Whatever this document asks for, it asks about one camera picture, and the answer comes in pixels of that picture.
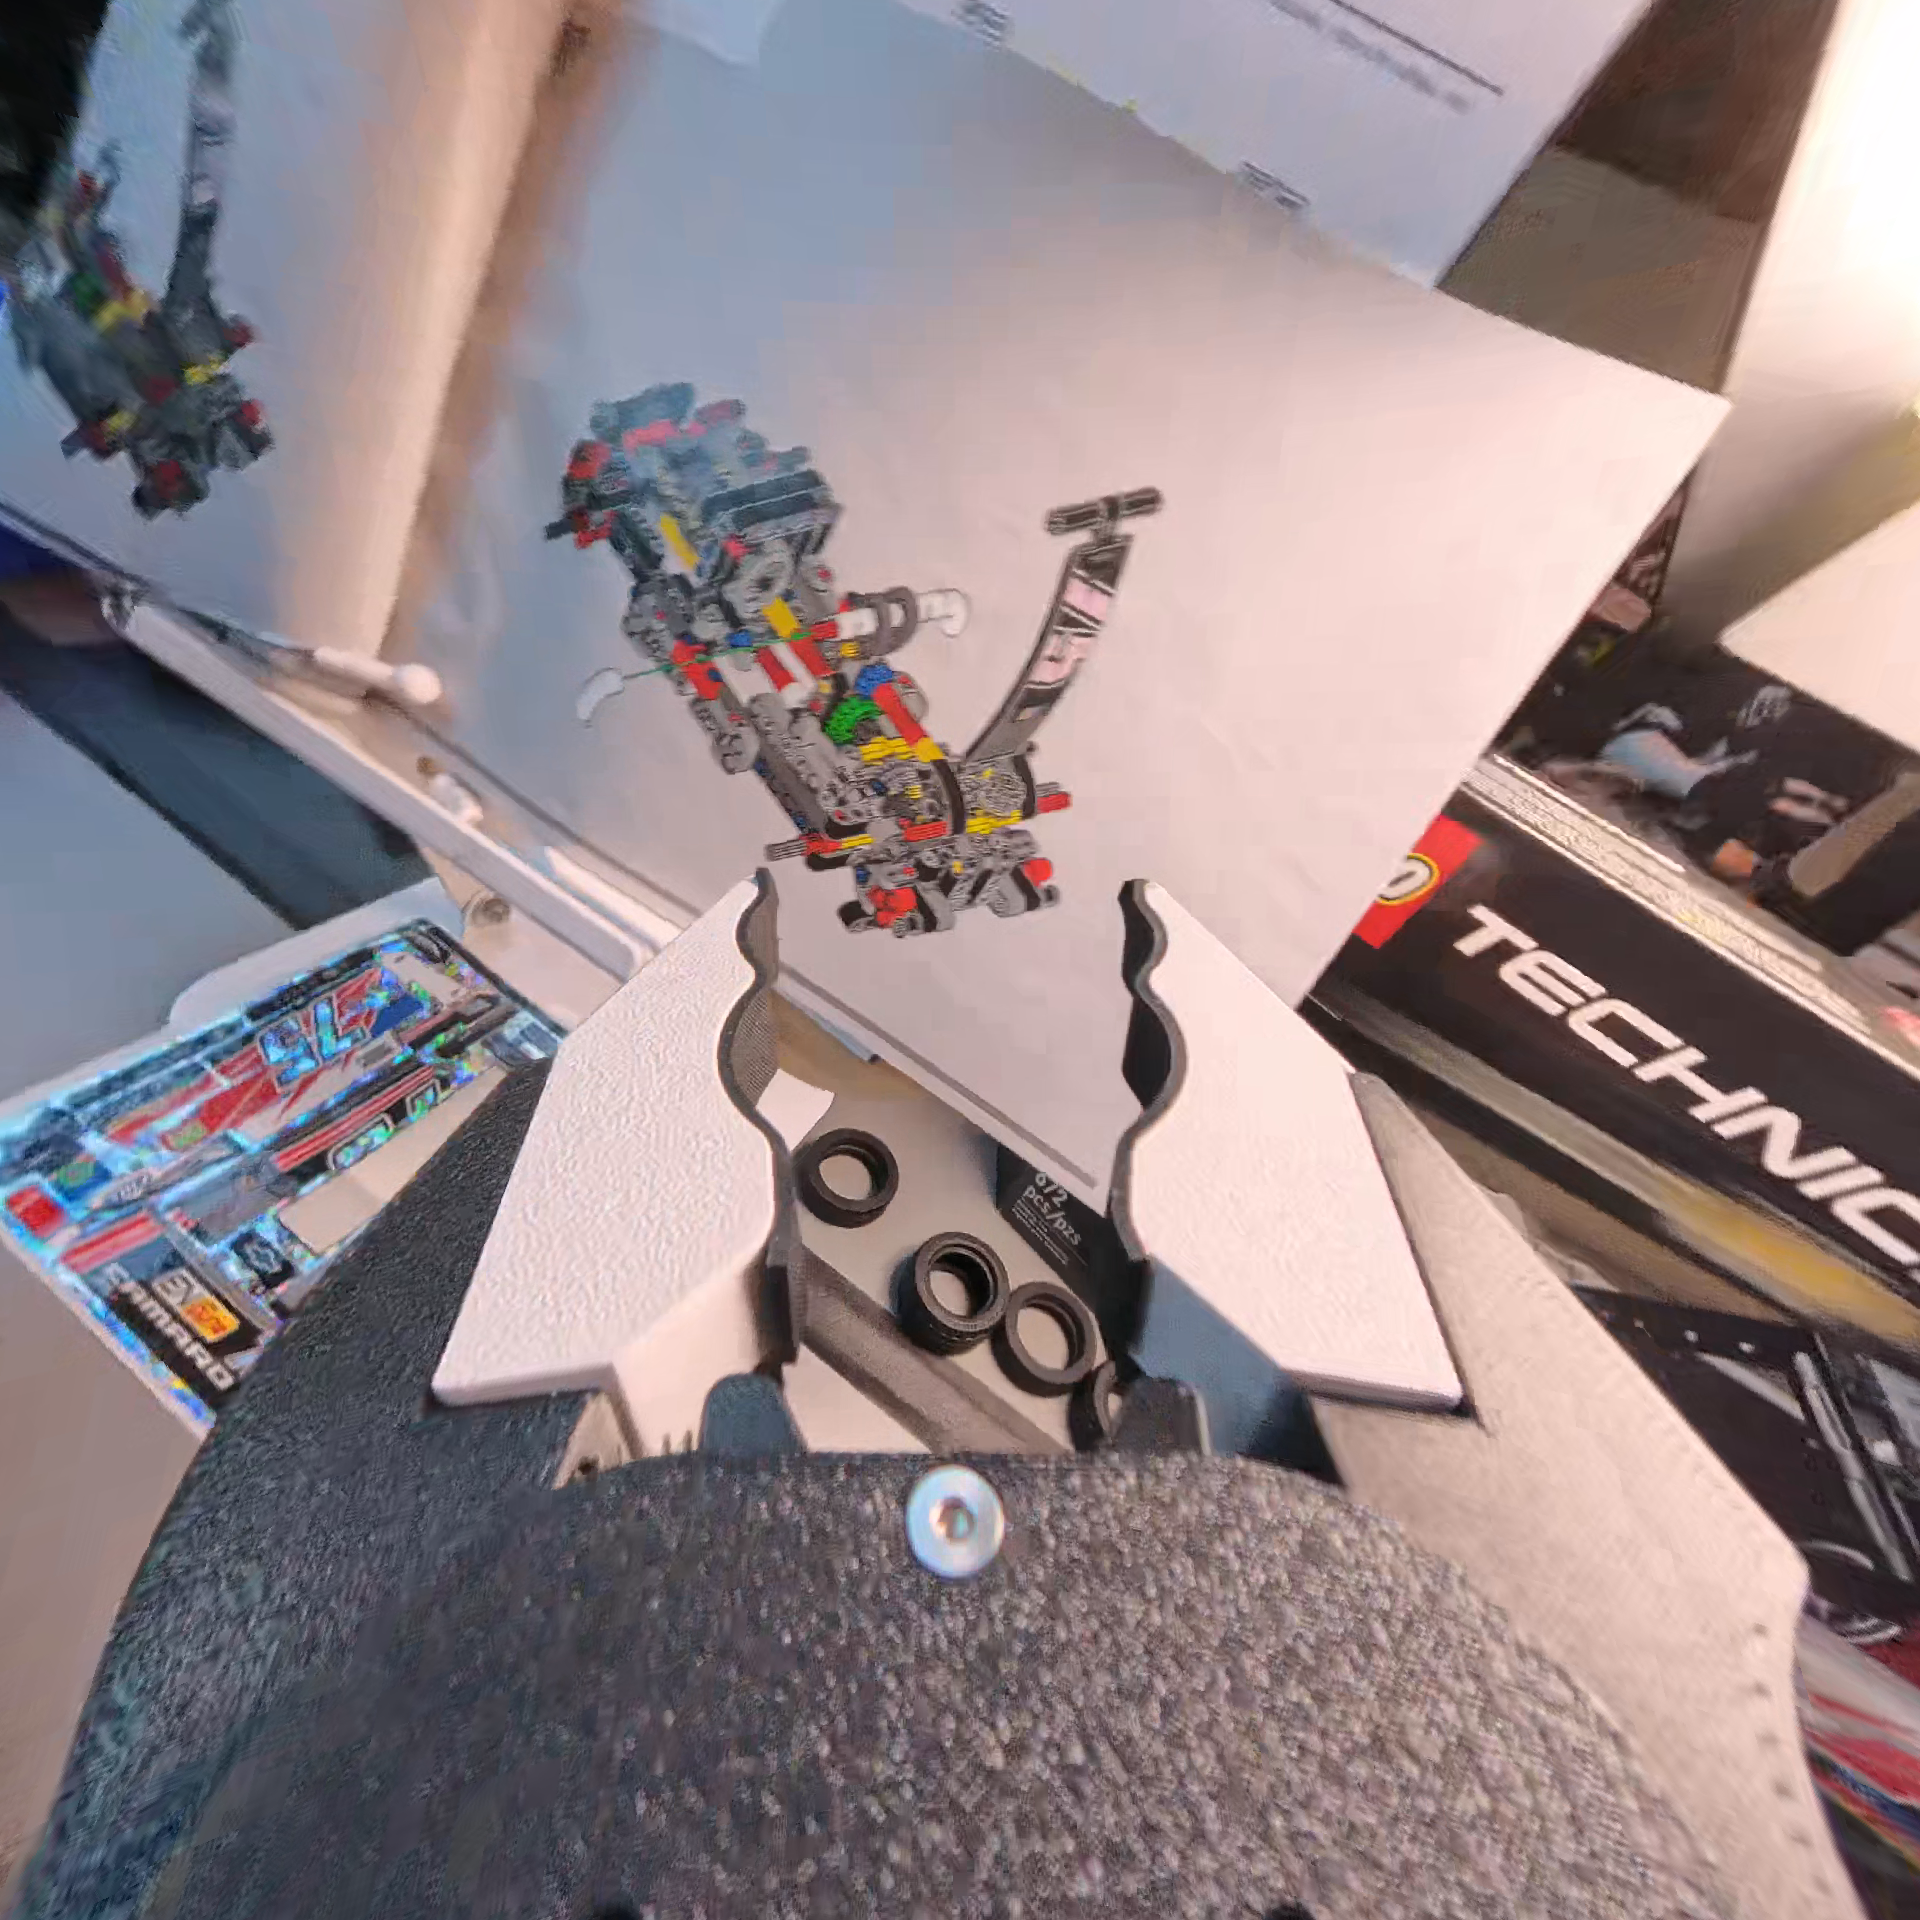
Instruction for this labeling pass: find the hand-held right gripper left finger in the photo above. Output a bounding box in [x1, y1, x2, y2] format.
[429, 874, 805, 1456]

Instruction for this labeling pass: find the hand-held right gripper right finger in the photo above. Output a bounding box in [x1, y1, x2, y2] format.
[1099, 879, 1467, 1456]

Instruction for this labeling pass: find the lego instruction booklet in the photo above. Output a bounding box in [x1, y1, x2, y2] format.
[0, 0, 1735, 1186]

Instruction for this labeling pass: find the white printed paper sheet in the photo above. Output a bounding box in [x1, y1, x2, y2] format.
[599, 0, 1659, 289]

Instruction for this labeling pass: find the holographic sticker sheet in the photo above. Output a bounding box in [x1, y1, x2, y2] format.
[0, 920, 564, 1426]

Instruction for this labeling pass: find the black lego set box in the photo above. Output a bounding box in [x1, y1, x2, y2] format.
[997, 637, 1920, 1871]

